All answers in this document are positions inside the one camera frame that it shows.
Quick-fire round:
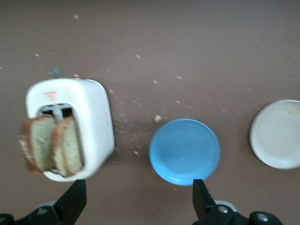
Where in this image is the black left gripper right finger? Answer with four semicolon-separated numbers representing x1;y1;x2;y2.
192;179;237;225

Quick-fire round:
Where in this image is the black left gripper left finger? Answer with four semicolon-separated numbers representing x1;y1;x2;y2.
16;179;87;225

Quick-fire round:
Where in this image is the brown bread slice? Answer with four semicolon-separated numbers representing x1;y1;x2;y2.
19;114;58;174
51;116;84;178

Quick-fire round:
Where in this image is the blue plate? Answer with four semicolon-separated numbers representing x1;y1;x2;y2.
149;118;221;187

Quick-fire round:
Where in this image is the beige plate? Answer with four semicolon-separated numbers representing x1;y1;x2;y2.
249;99;300;170

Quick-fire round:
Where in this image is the white toaster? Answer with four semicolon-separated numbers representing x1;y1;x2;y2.
25;67;115;183

